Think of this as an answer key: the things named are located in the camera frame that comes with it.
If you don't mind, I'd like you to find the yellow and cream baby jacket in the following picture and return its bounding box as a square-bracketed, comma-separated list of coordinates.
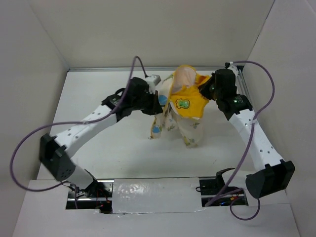
[150, 65, 211, 148]

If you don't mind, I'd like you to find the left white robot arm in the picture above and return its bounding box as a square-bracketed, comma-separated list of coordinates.
[39, 75, 162, 197]

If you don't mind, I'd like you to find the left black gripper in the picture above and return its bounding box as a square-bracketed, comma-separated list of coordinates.
[132, 89, 162, 116]

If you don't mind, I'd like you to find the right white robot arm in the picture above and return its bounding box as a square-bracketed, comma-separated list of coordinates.
[199, 69, 295, 198]

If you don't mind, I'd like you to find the purple cable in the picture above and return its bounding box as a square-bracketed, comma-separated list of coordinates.
[9, 56, 149, 210]
[204, 60, 276, 221]

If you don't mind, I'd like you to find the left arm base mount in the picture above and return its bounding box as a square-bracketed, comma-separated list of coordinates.
[66, 179, 114, 214]

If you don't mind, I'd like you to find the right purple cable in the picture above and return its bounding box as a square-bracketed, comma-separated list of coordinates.
[204, 60, 276, 221]

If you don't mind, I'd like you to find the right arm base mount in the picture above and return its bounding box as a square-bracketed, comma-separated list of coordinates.
[197, 167, 247, 207]

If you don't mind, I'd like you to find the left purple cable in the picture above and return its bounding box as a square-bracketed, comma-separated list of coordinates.
[9, 56, 149, 210]

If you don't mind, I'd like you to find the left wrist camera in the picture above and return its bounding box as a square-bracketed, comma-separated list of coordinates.
[145, 75, 161, 87]

